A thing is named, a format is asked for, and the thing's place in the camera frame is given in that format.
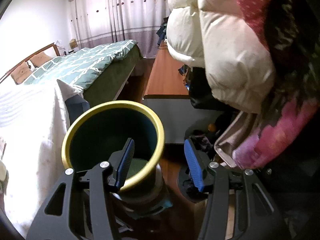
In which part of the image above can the left brown pillow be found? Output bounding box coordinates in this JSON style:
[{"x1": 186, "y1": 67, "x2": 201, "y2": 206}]
[{"x1": 11, "y1": 62, "x2": 32, "y2": 85}]

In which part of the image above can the yellow rim trash bin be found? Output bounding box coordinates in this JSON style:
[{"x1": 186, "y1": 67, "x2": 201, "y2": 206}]
[{"x1": 61, "y1": 100, "x2": 166, "y2": 193}]

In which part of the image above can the pink striped curtain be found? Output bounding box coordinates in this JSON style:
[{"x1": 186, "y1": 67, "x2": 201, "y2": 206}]
[{"x1": 67, "y1": 0, "x2": 170, "y2": 58}]

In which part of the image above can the white floral tablecloth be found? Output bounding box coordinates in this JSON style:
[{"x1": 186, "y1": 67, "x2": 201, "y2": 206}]
[{"x1": 1, "y1": 80, "x2": 82, "y2": 237}]

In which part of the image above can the bed with green plaid duvet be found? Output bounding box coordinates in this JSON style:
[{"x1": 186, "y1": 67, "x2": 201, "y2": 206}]
[{"x1": 23, "y1": 40, "x2": 142, "y2": 107}]

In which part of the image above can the tissue box on far nightstand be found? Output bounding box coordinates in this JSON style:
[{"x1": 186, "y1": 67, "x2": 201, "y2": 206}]
[{"x1": 69, "y1": 38, "x2": 78, "y2": 49}]

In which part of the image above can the wooden desk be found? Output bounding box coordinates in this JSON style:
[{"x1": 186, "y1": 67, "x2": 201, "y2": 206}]
[{"x1": 143, "y1": 41, "x2": 189, "y2": 100}]

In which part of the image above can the brown pillow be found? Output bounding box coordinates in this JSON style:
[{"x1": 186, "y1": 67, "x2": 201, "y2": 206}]
[
  {"x1": 29, "y1": 51, "x2": 53, "y2": 67},
  {"x1": 11, "y1": 62, "x2": 32, "y2": 85}
]

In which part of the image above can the right brown pillow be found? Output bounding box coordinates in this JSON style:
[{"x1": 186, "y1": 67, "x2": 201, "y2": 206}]
[{"x1": 29, "y1": 51, "x2": 53, "y2": 67}]

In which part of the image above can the pink floral garment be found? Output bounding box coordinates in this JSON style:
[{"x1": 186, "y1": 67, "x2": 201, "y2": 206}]
[{"x1": 215, "y1": 94, "x2": 318, "y2": 170}]

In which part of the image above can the wooden headboard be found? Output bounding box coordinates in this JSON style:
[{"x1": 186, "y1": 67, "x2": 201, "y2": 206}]
[{"x1": 0, "y1": 43, "x2": 60, "y2": 83}]

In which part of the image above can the cream puffer jacket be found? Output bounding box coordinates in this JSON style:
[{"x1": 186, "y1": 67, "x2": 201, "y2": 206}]
[{"x1": 167, "y1": 0, "x2": 274, "y2": 114}]

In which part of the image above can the dark clothes pile on desk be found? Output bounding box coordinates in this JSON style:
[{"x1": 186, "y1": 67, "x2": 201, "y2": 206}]
[{"x1": 156, "y1": 17, "x2": 169, "y2": 46}]

